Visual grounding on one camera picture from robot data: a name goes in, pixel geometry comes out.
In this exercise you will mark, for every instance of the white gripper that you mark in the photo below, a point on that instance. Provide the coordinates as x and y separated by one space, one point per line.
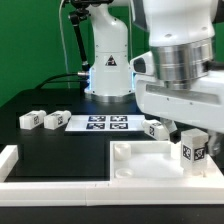
201 106

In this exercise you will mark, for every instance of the white square tabletop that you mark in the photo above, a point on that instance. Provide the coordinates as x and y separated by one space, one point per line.
153 160

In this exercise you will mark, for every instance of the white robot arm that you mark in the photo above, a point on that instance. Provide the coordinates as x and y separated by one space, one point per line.
178 78

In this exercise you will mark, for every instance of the white U-shaped obstacle fence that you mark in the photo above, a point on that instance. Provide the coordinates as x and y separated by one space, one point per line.
110 192

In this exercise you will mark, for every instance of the white marker tag sheet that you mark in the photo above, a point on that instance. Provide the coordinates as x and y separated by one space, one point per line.
105 123

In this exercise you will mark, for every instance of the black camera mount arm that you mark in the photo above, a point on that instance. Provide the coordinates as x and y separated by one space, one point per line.
80 14

